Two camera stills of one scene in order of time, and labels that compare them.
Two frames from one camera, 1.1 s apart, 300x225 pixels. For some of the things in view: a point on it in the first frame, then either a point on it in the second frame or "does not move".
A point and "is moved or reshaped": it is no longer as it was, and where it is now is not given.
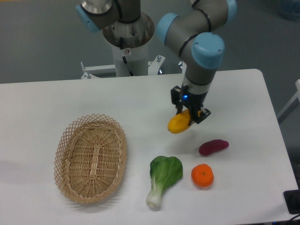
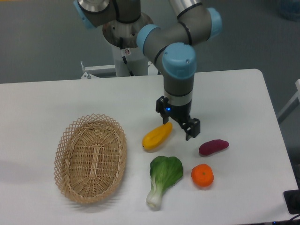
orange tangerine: (202, 175) does not move
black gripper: (193, 102) to (179, 114)
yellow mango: (180, 122) is moved or reshaped
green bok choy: (164, 172) does not move
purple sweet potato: (212, 146) does not move
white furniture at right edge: (295, 101) does not move
